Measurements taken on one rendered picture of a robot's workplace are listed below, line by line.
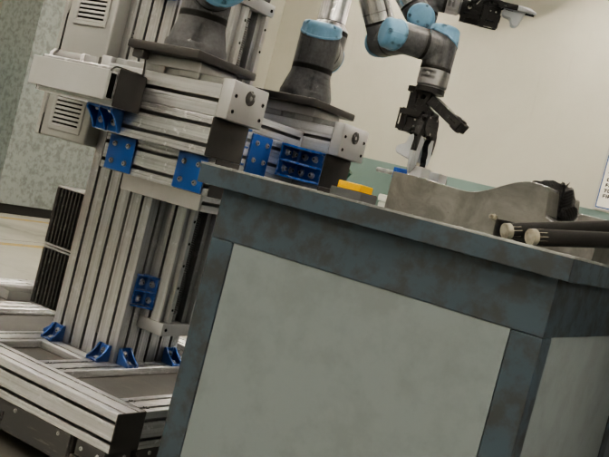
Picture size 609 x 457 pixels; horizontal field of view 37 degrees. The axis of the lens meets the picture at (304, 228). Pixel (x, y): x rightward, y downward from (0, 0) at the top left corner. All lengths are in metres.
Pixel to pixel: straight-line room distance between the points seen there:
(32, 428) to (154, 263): 0.54
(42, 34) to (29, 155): 0.98
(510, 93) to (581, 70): 0.74
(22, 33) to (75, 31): 5.08
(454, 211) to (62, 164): 6.18
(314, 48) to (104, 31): 0.57
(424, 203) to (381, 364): 0.72
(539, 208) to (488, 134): 7.80
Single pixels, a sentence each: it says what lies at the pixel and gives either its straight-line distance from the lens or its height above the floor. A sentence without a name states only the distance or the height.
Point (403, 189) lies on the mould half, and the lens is 2.15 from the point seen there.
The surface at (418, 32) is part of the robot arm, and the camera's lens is 2.22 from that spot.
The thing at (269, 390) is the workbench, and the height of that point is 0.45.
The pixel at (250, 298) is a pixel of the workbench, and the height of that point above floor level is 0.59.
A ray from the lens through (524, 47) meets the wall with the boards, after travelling 9.91.
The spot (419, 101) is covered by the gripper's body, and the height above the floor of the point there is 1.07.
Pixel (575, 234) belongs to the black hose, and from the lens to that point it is 1.67.
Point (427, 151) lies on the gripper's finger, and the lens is 2.25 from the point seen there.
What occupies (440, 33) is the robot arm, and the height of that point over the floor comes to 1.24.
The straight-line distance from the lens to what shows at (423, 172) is 2.21.
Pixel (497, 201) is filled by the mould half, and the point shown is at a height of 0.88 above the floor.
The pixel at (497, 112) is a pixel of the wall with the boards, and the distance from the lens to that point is 9.83.
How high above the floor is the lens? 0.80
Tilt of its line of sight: 2 degrees down
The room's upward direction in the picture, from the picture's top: 14 degrees clockwise
